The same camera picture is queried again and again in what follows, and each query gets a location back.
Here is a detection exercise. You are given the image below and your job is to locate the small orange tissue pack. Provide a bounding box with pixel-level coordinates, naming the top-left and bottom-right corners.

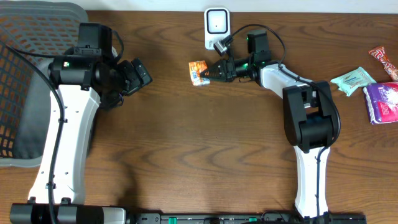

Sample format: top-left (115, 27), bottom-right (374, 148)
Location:
top-left (188, 60), bottom-right (210, 86)

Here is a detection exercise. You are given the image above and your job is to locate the teal snack pack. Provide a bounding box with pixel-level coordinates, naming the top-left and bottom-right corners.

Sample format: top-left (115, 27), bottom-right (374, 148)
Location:
top-left (331, 67), bottom-right (376, 96)

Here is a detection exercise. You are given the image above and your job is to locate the orange Top chocolate bar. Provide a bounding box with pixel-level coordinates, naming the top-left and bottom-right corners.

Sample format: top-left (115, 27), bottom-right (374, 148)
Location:
top-left (368, 46), bottom-right (397, 82)

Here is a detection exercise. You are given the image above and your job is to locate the pink purple pad pack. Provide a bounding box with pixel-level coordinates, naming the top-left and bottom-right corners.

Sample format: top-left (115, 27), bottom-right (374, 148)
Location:
top-left (363, 82), bottom-right (397, 124)

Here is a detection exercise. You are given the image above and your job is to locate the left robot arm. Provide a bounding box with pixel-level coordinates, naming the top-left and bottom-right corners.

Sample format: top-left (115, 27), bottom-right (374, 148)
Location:
top-left (10, 45), bottom-right (152, 223)

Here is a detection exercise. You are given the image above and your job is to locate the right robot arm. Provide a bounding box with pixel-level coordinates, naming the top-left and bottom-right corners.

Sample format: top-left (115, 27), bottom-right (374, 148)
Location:
top-left (200, 30), bottom-right (341, 223)

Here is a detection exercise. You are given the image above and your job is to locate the white barcode scanner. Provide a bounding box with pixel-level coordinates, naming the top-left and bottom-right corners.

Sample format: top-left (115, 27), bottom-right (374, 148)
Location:
top-left (204, 7), bottom-right (231, 50)

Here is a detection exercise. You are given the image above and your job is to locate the grey plastic mesh basket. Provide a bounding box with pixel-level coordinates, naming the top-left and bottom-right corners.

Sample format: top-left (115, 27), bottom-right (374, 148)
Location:
top-left (1, 1), bottom-right (88, 167)

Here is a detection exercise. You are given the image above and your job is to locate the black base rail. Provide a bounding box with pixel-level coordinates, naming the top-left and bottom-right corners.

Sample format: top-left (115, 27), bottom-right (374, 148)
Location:
top-left (126, 211), bottom-right (367, 224)

